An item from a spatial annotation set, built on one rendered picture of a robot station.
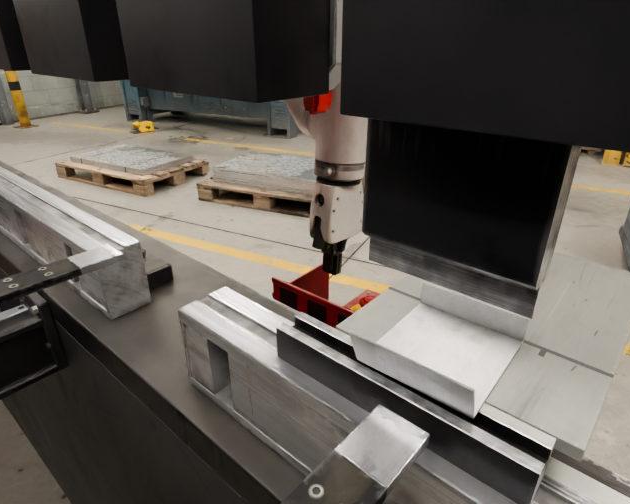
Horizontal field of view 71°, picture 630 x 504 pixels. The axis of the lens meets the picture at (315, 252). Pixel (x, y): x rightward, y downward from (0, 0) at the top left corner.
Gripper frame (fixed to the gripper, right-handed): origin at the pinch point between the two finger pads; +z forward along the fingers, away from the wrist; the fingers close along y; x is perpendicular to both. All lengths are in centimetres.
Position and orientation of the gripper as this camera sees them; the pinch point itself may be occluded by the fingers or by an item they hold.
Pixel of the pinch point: (332, 262)
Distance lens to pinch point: 79.8
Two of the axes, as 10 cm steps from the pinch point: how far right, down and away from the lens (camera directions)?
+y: 6.4, -2.6, 7.3
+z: -0.5, 9.2, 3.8
